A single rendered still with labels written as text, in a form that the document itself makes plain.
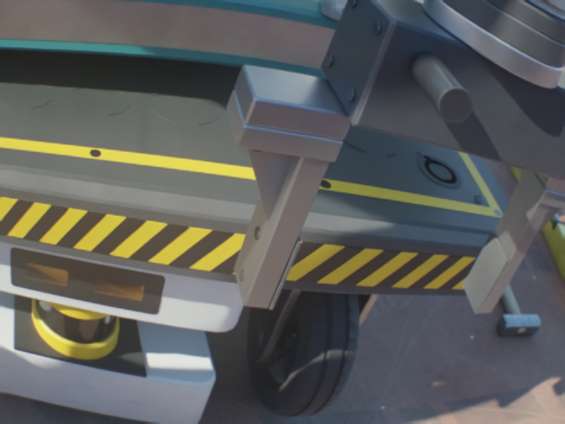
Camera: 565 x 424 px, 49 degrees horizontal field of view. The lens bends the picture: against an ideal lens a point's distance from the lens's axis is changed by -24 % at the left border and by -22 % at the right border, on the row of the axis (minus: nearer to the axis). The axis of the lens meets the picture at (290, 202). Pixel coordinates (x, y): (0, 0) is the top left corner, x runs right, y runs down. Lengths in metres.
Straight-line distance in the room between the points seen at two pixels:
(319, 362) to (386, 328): 0.30
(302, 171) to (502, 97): 0.09
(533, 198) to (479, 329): 0.67
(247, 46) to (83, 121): 0.13
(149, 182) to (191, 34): 0.12
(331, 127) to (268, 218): 0.05
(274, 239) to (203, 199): 0.14
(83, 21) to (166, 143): 0.12
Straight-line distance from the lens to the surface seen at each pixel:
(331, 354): 0.65
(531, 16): 0.27
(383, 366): 0.89
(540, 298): 1.18
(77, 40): 0.51
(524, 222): 0.37
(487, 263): 0.40
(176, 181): 0.46
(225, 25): 0.51
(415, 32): 0.27
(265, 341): 0.70
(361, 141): 0.58
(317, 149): 0.29
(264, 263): 0.32
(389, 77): 0.27
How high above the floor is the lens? 0.58
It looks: 32 degrees down
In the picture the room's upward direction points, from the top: 22 degrees clockwise
